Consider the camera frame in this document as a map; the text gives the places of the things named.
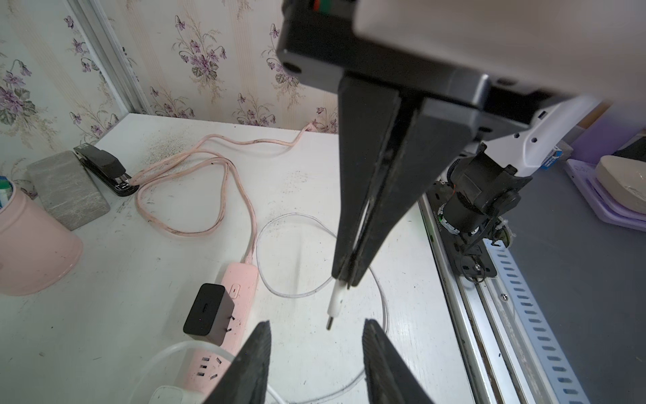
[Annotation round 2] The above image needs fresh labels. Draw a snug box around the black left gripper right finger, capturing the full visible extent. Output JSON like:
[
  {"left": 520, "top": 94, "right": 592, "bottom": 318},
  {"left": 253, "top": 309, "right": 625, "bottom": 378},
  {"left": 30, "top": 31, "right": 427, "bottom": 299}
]
[{"left": 362, "top": 319, "right": 432, "bottom": 404}]

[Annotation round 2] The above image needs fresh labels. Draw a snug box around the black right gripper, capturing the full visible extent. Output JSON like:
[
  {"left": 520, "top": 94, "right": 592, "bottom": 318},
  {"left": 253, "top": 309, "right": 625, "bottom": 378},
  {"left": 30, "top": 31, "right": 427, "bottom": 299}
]
[{"left": 276, "top": 1, "right": 568, "bottom": 286}]

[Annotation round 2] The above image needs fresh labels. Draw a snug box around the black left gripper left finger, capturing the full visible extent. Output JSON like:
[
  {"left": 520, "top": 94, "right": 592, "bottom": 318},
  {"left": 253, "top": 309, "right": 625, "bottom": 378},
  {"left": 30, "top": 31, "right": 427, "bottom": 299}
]
[{"left": 205, "top": 321, "right": 272, "bottom": 404}]

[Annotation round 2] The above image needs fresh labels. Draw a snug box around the black USB charger adapter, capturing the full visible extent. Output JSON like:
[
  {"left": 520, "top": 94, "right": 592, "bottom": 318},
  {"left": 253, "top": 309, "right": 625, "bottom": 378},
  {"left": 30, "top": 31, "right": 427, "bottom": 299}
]
[{"left": 183, "top": 283, "right": 235, "bottom": 346}]

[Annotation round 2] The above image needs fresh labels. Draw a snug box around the thin white USB cable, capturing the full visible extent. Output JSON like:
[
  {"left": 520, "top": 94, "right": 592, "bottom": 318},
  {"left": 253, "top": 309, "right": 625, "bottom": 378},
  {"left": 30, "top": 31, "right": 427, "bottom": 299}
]
[{"left": 120, "top": 211, "right": 390, "bottom": 404}]

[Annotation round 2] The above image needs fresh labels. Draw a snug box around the white USB charger adapter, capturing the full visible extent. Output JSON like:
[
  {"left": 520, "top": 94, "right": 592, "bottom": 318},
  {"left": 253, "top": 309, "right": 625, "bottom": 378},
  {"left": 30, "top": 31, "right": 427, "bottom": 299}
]
[{"left": 148, "top": 385, "right": 204, "bottom": 404}]

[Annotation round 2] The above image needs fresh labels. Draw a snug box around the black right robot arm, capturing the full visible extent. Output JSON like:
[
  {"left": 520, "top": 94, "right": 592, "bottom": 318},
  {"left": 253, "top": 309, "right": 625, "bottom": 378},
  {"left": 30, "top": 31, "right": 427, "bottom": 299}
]
[{"left": 277, "top": 1, "right": 597, "bottom": 288}]

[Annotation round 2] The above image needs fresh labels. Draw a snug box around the pink power strip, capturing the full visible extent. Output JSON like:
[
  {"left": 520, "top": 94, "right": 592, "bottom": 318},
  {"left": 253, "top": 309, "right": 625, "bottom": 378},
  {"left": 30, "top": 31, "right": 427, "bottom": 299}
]
[{"left": 178, "top": 263, "right": 259, "bottom": 395}]

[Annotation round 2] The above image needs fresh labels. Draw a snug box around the purple plastic tray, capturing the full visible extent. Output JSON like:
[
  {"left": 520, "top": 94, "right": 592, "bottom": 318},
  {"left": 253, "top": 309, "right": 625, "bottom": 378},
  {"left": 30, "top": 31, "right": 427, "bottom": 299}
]
[{"left": 565, "top": 159, "right": 645, "bottom": 232}]

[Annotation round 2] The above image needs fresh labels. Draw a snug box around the pink metal pen bucket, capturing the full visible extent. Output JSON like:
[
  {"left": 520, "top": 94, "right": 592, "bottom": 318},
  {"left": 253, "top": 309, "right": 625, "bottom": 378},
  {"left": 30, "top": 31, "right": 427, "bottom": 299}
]
[{"left": 1, "top": 181, "right": 83, "bottom": 296}]

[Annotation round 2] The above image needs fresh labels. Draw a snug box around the black stapler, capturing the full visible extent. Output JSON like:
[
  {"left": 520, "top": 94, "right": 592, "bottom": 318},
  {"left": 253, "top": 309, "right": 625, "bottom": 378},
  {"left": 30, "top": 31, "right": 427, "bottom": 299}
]
[{"left": 73, "top": 143, "right": 139, "bottom": 197}]

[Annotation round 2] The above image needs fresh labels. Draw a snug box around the pens and markers bundle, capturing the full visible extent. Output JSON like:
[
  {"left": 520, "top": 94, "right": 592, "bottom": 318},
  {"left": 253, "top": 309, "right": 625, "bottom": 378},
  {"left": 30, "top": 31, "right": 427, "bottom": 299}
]
[{"left": 0, "top": 176, "right": 13, "bottom": 208}]

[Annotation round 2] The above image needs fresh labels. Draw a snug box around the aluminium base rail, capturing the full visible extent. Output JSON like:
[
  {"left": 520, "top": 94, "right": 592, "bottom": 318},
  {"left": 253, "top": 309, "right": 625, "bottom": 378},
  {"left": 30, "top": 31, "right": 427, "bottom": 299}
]
[{"left": 419, "top": 198, "right": 589, "bottom": 403}]

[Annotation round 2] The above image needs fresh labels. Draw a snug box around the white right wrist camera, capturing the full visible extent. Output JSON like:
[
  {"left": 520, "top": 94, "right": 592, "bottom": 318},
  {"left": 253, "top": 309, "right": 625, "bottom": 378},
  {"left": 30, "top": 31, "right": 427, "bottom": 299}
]
[{"left": 353, "top": 0, "right": 645, "bottom": 114}]

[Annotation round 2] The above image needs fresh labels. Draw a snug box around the aluminium enclosure frame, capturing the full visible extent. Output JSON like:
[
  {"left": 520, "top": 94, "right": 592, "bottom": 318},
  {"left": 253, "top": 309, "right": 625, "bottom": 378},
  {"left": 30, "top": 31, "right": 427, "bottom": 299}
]
[{"left": 66, "top": 0, "right": 151, "bottom": 114}]

